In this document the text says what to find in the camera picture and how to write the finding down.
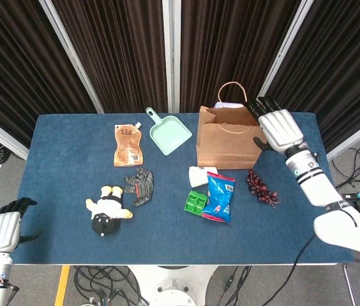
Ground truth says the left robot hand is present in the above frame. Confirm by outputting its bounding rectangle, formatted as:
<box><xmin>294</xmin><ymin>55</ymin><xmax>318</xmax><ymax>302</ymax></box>
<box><xmin>0</xmin><ymin>196</ymin><xmax>43</xmax><ymax>252</ymax></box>

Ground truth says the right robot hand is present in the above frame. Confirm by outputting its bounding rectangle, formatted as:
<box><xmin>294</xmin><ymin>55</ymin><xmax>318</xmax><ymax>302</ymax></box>
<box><xmin>246</xmin><ymin>96</ymin><xmax>305</xmax><ymax>154</ymax></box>

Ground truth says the purple grape bunch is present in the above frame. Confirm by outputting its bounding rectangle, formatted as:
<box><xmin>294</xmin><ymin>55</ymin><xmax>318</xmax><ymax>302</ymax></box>
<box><xmin>246</xmin><ymin>169</ymin><xmax>281</xmax><ymax>209</ymax></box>

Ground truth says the blue snack packet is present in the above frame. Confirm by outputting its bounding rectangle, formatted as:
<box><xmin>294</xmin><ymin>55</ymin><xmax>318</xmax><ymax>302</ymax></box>
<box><xmin>200</xmin><ymin>171</ymin><xmax>236</xmax><ymax>224</ymax></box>

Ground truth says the green plastic building block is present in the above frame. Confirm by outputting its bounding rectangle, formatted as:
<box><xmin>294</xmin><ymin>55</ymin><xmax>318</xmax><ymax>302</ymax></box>
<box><xmin>183</xmin><ymin>190</ymin><xmax>208</xmax><ymax>217</ymax></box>

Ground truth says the brown paper bag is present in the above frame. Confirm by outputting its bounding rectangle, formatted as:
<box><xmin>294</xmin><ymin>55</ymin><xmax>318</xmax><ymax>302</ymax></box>
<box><xmin>196</xmin><ymin>82</ymin><xmax>269</xmax><ymax>170</ymax></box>

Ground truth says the white plastic package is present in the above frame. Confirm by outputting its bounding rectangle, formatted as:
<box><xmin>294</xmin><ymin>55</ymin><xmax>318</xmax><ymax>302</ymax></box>
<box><xmin>213</xmin><ymin>101</ymin><xmax>248</xmax><ymax>111</ymax></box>

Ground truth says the yellow floor tape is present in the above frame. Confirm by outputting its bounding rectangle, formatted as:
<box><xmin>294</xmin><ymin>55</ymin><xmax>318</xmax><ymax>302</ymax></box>
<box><xmin>54</xmin><ymin>265</ymin><xmax>71</xmax><ymax>306</ymax></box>

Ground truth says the dark brown pleated curtain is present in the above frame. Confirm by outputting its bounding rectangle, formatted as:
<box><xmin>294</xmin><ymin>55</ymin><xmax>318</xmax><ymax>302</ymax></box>
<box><xmin>259</xmin><ymin>0</ymin><xmax>360</xmax><ymax>154</ymax></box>
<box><xmin>52</xmin><ymin>0</ymin><xmax>169</xmax><ymax>114</ymax></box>
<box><xmin>179</xmin><ymin>0</ymin><xmax>301</xmax><ymax>113</ymax></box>
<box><xmin>0</xmin><ymin>0</ymin><xmax>98</xmax><ymax>149</ymax></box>

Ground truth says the black white plush dog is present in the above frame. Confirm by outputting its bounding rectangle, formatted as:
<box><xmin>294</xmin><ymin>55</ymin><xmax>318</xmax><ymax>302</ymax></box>
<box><xmin>85</xmin><ymin>186</ymin><xmax>134</xmax><ymax>238</ymax></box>

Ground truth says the mint green plastic dustpan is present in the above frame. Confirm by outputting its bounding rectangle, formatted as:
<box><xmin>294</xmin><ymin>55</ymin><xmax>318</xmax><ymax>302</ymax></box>
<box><xmin>145</xmin><ymin>107</ymin><xmax>193</xmax><ymax>157</ymax></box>

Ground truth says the grey striped knit glove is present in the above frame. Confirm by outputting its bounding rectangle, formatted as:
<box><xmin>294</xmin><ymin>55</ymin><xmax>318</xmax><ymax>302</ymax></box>
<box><xmin>122</xmin><ymin>167</ymin><xmax>155</xmax><ymax>207</ymax></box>

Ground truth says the orange spout pouch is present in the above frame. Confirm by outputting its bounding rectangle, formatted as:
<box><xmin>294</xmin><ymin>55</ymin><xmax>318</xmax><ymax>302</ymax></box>
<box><xmin>113</xmin><ymin>122</ymin><xmax>144</xmax><ymax>168</ymax></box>

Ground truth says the blue fabric table cover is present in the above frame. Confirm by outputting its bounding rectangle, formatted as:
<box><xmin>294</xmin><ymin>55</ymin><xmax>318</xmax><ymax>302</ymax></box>
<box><xmin>13</xmin><ymin>112</ymin><xmax>355</xmax><ymax>265</ymax></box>

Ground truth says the white partition frame rail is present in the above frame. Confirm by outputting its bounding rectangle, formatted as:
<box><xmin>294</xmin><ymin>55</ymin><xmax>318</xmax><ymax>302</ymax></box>
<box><xmin>326</xmin><ymin>113</ymin><xmax>360</xmax><ymax>162</ymax></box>
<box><xmin>0</xmin><ymin>109</ymin><xmax>30</xmax><ymax>160</ymax></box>

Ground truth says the white partition frame post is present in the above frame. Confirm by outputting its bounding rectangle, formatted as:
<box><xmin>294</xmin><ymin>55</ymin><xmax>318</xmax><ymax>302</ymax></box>
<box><xmin>38</xmin><ymin>0</ymin><xmax>105</xmax><ymax>115</ymax></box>
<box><xmin>161</xmin><ymin>0</ymin><xmax>181</xmax><ymax>113</ymax></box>
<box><xmin>255</xmin><ymin>0</ymin><xmax>315</xmax><ymax>99</ymax></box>

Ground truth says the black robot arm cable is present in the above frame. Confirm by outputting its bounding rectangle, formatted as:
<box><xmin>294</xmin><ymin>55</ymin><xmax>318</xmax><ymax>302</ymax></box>
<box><xmin>261</xmin><ymin>235</ymin><xmax>320</xmax><ymax>306</ymax></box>

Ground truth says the black cable with switch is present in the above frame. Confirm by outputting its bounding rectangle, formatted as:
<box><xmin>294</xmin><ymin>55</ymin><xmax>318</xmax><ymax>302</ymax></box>
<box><xmin>221</xmin><ymin>266</ymin><xmax>251</xmax><ymax>306</ymax></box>

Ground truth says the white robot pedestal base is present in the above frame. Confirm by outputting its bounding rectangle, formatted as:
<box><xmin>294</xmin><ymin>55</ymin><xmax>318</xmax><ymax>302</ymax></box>
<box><xmin>128</xmin><ymin>265</ymin><xmax>216</xmax><ymax>306</ymax></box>

